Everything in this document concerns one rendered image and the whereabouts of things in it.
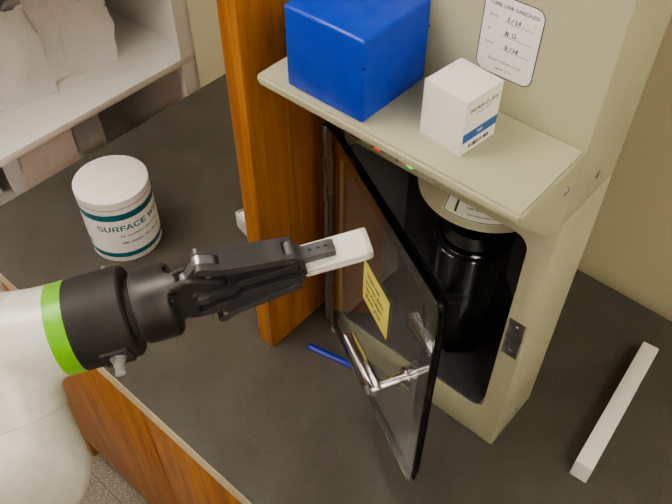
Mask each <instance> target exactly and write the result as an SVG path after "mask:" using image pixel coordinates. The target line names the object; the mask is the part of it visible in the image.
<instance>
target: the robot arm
mask: <svg viewBox="0 0 672 504"><path fill-rule="evenodd" d="M373 254H374V251H373V249H372V246H371V243H370V240H369V237H368V234H367V231H366V229H365V228H364V227H363V228H360V229H356V230H352V231H349V232H345V233H342V234H338V235H335V236H331V237H327V238H324V239H320V240H317V241H313V242H310V243H306V244H302V245H299V244H298V243H293V242H292V239H291V237H281V238H274V239H268V240H262V241H256V242H249V243H243V244H237V245H230V246H224V247H218V248H193V249H191V250H190V257H191V262H190V263H189V264H188V265H186V266H182V267H179V268H178V269H176V270H174V271H172V272H171V271H170V269H169V267H168V266H167V265H166V264H165V263H163V262H158V263H154V264H150V265H147V266H143V267H140V268H136V269H132V270H131V271H130V272H129V273H127V272H126V270H125V269H124V268H123V267H121V266H120V265H114V266H110V267H107V266H101V267H100V268H101V269H100V270H96V271H92V272H89V273H85V274H81V275H78V276H74V277H71V278H67V279H64V280H60V281H56V282H53V283H49V284H45V285H41V286H37V287H32V288H27V289H21V290H14V291H4V292H0V504H80V503H81V501H82V500H83V498H84V496H85V494H86V492H87V490H88V487H89V484H90V480H91V473H92V463H91V457H90V453H89V450H88V447H87V445H86V443H85V441H84V439H83V436H82V434H81V432H80V429H79V427H78V425H77V423H76V420H75V418H74V415H73V413H72V410H71V408H70V405H69V402H68V400H67V397H66V393H65V390H64V386H63V380H64V379H65V378H66V377H69V376H73V375H76V374H80V373H83V372H86V371H90V370H94V369H97V368H101V367H104V366H107V367H110V368H112V367H114V370H115V376H116V377H122V376H124V375H126V371H125V363H128V362H131V361H132V362H133V361H135V360H136V359H137V358H136V357H139V356H142V355H144V353H145V351H146V349H147V342H150V343H151V344H153V343H156V342H160V341H163V340H167V339H170V338H174V337H177V336H180V335H182V334H183V333H184V331H185V321H186V319H187V318H193V317H202V316H206V315H210V314H213V313H216V314H218V318H219V321H221V322H223V321H227V320H229V319H231V318H232V317H234V316H236V315H237V314H239V313H241V312H244V311H246V310H249V309H251V308H254V307H256V306H259V305H262V304H264V303H267V302H269V301H272V300H274V299H277V298H279V297H282V296H284V295H287V294H290V293H292V292H295V291H297V290H300V289H302V288H303V287H304V286H303V281H305V280H306V279H308V277H309V276H313V275H316V274H320V273H323V272H327V271H330V270H334V269H338V268H341V267H345V266H348V265H352V264H355V263H359V262H362V261H366V260H369V259H373V257H374V255H373Z"/></svg>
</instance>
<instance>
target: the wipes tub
mask: <svg viewBox="0 0 672 504"><path fill-rule="evenodd" d="M72 190H73V192H74V196H75V198H76V201H77V204H78V207H79V209H80V212H81V215H82V217H83V220H84V223H85V225H86V228H87V231H88V234H89V236H90V239H91V242H92V244H93V246H94V248H95V250H96V252H97V253H98V254H99V255H101V256H102V257H104V258H106V259H109V260H112V261H130V260H134V259H137V258H140V257H142V256H144V255H146V254H148V253H149V252H150V251H152V250H153V249H154V248H155V247H156V246H157V244H158V243H159V241H160V239H161V235H162V229H161V223H160V219H159V215H158V211H157V207H156V203H155V199H154V195H153V191H152V187H151V183H150V179H149V175H148V172H147V169H146V167H145V165H144V164H143V163H142V162H141V161H139V160H138V159H136V158H133V157H130V156H125V155H110V156H104V157H100V158H97V159H95V160H93V161H90V162H89V163H87V164H85V165H84V166H83V167H81V168H80V169H79V170H78V171H77V173H76V174H75V176H74V178H73V180H72Z"/></svg>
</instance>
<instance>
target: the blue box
mask: <svg viewBox="0 0 672 504"><path fill-rule="evenodd" d="M430 8H431V0H291V1H289V2H287V3H286V4H285V5H284V11H285V29H284V31H285V32H286V46H287V64H288V82H289V84H290V85H292V86H294V87H296V88H298V89H300V90H302V91H303V92H305V93H307V94H309V95H311V96H313V97H315V98H316V99H318V100H320V101H322V102H324V103H326V104H328V105H330V106H331V107H333V108H335V109H337V110H339V111H341V112H343V113H344V114H346V115H348V116H350V117H352V118H354V119H356V120H358V121H359V122H364V121H365V120H367V119H368V118H370V117H371V116H372V115H374V114H375V113H376V112H378V111H379V110H381V109H382V108H383V107H385V106H386V105H387V104H389V103H390V102H392V101H393V100H394V99H396V98H397V97H398V96H400V95H401V94H403V93H404V92H405V91H407V90H408V89H409V88H411V87H412V86H414V85H415V84H416V83H418V82H419V81H420V80H422V79H423V75H424V66H425V56H426V46H427V37H428V27H429V26H430V24H429V18H430Z"/></svg>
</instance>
